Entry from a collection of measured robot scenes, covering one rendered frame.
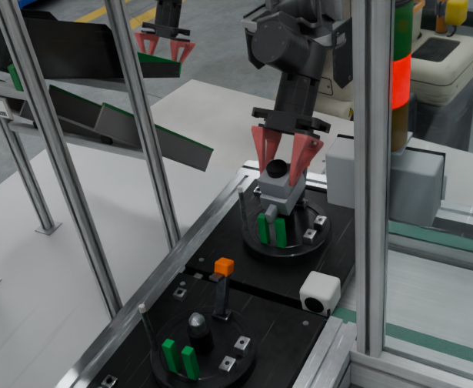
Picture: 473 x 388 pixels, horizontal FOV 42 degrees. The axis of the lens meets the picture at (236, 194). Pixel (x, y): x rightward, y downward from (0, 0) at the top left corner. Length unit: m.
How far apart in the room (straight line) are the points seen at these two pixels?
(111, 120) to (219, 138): 0.56
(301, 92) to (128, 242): 0.50
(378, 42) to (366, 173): 0.15
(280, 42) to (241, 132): 0.66
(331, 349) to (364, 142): 0.34
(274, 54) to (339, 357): 0.40
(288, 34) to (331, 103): 0.84
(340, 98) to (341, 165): 0.98
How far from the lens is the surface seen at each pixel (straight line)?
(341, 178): 0.69
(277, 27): 0.84
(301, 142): 0.86
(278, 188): 0.88
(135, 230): 1.23
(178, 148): 1.05
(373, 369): 0.86
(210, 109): 1.58
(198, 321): 0.78
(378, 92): 0.58
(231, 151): 1.40
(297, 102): 0.88
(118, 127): 0.94
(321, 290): 0.87
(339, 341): 0.85
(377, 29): 0.56
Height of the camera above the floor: 1.62
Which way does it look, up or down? 37 degrees down
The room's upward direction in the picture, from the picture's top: 9 degrees counter-clockwise
